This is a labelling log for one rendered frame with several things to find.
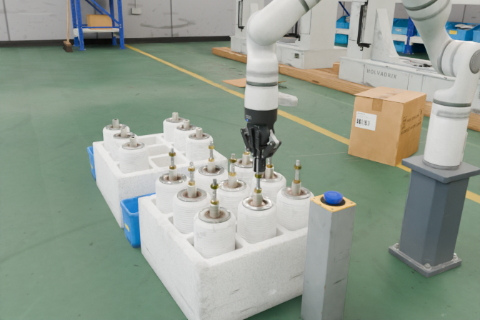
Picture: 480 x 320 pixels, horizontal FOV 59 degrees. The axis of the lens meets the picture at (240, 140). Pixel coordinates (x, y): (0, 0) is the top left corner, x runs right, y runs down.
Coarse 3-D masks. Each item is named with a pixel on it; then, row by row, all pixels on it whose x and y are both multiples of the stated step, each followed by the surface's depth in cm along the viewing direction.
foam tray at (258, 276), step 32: (160, 224) 108; (160, 256) 111; (192, 256) 94; (224, 256) 94; (256, 256) 97; (288, 256) 103; (192, 288) 95; (224, 288) 95; (256, 288) 100; (288, 288) 106
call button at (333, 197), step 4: (328, 192) 92; (332, 192) 92; (336, 192) 92; (324, 196) 90; (328, 196) 90; (332, 196) 90; (336, 196) 90; (340, 196) 90; (328, 200) 90; (332, 200) 89; (336, 200) 89; (340, 200) 89
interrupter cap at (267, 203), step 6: (246, 198) 105; (252, 198) 105; (264, 198) 106; (246, 204) 102; (252, 204) 103; (264, 204) 103; (270, 204) 102; (252, 210) 100; (258, 210) 100; (264, 210) 100
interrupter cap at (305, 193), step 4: (284, 188) 111; (288, 188) 111; (304, 188) 111; (284, 192) 109; (288, 192) 109; (300, 192) 110; (304, 192) 109; (308, 192) 109; (288, 196) 106; (292, 196) 107; (296, 196) 107; (300, 196) 107; (304, 196) 107; (308, 196) 107
